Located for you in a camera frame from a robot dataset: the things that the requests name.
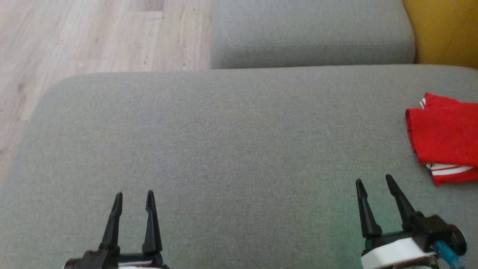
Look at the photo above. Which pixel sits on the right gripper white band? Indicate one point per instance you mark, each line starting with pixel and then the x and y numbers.
pixel 396 250

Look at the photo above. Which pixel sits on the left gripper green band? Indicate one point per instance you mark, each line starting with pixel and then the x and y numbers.
pixel 112 261

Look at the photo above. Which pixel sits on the red shorts with white stripe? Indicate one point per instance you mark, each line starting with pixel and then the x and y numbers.
pixel 444 134

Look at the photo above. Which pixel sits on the yellow sofa backrest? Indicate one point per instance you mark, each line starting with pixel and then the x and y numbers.
pixel 444 30

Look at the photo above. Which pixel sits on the medium grey sofa seat cushion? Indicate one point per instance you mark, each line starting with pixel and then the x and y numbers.
pixel 310 33

